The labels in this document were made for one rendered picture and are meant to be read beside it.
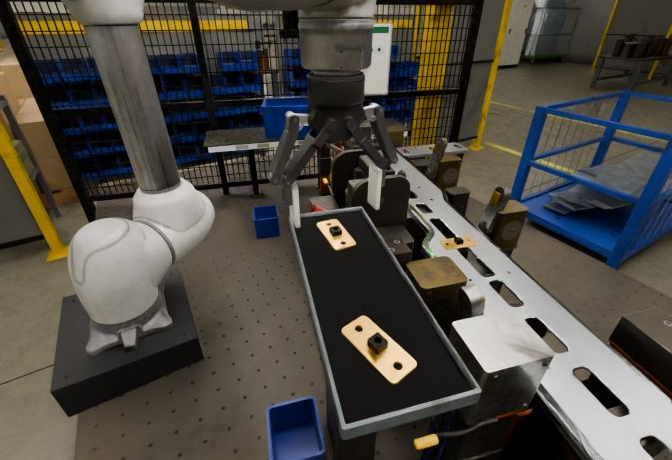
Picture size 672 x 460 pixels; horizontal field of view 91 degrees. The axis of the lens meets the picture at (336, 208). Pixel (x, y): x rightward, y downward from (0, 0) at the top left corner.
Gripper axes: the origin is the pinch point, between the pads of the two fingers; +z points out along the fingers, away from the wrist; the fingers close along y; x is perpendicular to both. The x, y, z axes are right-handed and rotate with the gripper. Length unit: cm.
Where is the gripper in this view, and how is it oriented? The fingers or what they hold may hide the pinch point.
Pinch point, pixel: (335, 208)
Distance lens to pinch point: 52.6
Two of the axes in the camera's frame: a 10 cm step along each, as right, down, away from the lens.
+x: -4.0, -4.6, 8.0
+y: 9.2, -2.0, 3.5
